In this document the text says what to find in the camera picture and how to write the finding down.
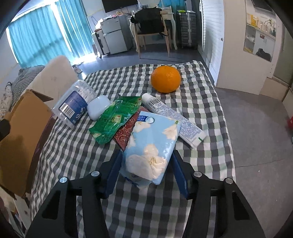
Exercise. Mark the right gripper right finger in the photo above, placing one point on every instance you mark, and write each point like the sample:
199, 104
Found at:
234, 215

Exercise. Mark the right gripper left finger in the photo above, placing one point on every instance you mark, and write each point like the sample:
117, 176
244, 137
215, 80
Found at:
57, 216

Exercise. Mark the white cream tube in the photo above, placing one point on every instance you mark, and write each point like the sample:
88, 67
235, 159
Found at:
189, 132

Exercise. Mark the red patterned notebook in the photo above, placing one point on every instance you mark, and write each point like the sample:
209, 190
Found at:
123, 134

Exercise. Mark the clear plastic swab container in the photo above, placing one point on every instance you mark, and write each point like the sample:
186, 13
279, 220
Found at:
73, 104

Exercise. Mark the blue floral tissue pack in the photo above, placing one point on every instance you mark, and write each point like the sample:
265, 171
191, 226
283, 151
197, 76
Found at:
149, 149

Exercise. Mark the white earbuds case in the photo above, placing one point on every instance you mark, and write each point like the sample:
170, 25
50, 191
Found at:
97, 107

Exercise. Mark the green snack packet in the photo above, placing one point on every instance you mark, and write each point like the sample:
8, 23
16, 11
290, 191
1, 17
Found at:
114, 117

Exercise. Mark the orange fruit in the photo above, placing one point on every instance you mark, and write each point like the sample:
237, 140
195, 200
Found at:
165, 79

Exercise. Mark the checkered tablecloth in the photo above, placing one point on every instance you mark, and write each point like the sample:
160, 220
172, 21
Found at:
150, 210

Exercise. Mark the brown cardboard box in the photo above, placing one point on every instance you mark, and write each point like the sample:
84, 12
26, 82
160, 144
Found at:
30, 122

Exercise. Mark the floral pillow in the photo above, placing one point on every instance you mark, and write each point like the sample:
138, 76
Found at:
6, 100

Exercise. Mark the white covered sofa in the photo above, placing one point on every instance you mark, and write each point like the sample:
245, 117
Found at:
54, 80

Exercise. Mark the striped grey pillow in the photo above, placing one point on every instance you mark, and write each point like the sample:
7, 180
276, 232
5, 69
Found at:
25, 77

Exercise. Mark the black bag in kitchen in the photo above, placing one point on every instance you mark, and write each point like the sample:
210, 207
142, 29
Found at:
261, 53

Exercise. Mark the white small cabinet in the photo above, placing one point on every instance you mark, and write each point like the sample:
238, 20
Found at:
100, 42

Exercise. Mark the left blue curtain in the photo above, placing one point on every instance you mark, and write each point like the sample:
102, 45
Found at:
36, 38

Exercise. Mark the blue curtain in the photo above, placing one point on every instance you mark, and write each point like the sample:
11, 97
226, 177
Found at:
76, 26
36, 38

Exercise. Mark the silver mini fridge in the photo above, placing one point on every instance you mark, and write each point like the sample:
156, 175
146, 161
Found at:
117, 34

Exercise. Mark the wooden chair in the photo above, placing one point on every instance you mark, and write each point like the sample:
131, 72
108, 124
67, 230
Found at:
143, 36

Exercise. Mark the right blue curtain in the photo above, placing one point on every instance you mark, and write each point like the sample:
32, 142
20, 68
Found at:
76, 26

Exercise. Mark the dark drawer tower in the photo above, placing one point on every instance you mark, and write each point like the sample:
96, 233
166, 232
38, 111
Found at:
187, 28

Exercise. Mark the black bag on chair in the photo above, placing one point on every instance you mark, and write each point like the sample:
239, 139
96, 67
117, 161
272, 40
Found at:
149, 21

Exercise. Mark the black television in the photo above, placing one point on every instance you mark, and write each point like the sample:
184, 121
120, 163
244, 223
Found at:
111, 5

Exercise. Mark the white dressing table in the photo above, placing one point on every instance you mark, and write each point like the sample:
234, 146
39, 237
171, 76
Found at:
167, 16

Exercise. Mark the oval white mirror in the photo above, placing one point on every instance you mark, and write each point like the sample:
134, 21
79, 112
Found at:
149, 3

